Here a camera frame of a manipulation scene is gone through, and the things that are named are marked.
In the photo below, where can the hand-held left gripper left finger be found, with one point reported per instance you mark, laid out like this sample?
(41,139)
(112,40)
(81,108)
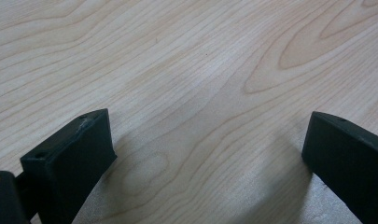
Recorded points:
(74,155)

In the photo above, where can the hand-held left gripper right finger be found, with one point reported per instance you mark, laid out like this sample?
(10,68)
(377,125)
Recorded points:
(348,158)

